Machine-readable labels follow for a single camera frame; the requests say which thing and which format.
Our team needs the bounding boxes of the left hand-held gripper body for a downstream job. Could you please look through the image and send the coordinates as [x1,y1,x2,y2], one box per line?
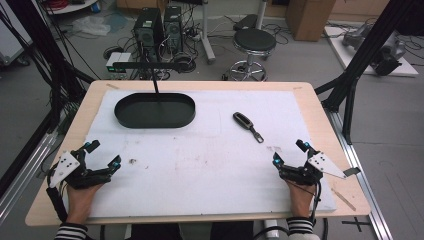
[49,149,113,190]

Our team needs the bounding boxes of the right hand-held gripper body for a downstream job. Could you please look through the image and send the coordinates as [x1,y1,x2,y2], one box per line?
[279,149,348,187]

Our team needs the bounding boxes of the black car key fob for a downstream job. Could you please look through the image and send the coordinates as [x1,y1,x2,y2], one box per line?
[232,111,265,144]

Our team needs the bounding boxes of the black oval tray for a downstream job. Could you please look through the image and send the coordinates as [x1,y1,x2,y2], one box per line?
[113,92,197,130]

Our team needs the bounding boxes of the person's right hand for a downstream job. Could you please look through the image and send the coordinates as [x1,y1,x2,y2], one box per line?
[286,180,317,219]

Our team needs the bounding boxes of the person's left hand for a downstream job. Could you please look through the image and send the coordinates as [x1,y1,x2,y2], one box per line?
[66,183,104,225]

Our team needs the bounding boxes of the thin wooden stick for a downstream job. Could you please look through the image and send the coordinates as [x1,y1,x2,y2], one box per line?
[330,187,357,212]

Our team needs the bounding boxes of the small grey metal tab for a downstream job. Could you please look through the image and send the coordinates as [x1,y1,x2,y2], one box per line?
[342,166,362,178]

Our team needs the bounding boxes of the white foam mat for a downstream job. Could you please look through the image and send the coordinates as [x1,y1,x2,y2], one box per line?
[83,89,338,218]

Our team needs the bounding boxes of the white power supply box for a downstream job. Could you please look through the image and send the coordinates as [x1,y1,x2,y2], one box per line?
[105,51,133,80]

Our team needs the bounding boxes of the black T-shaped stand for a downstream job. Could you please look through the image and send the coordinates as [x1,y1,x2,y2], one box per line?
[112,61,188,102]

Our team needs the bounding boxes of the white floor board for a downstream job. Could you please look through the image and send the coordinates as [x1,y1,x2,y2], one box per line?
[323,25,420,78]

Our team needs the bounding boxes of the black round stool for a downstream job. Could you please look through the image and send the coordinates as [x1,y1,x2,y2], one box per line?
[229,27,278,83]

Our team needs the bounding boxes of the clear plastic bag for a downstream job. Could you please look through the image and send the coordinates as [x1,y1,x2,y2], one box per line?
[71,15,112,37]

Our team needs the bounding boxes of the grey machine on board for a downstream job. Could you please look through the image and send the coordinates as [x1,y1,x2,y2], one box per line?
[341,23,408,77]

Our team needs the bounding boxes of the black computer tower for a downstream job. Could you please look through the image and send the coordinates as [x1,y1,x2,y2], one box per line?
[163,4,185,55]
[132,7,165,64]

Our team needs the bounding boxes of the brown wooden cabinet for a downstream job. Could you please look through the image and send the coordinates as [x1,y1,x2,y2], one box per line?
[284,0,337,43]

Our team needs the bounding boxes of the white table leg stand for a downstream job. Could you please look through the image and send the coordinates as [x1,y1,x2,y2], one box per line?
[199,0,217,65]

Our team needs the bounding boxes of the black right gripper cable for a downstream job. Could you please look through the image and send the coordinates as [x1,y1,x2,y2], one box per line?
[309,181,324,225]

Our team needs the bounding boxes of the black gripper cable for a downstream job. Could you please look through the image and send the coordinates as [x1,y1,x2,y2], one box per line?
[45,166,68,224]
[309,181,324,225]

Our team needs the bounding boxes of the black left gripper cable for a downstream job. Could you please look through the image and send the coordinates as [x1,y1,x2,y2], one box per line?
[45,166,68,224]

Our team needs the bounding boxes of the aluminium rail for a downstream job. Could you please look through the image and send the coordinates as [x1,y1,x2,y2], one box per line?
[0,131,58,218]
[326,109,395,240]

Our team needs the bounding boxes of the black metal frame post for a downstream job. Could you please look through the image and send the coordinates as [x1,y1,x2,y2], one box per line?
[0,0,98,134]
[313,0,424,145]

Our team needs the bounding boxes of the tangle of floor cables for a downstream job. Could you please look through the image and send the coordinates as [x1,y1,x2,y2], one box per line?
[103,14,301,83]

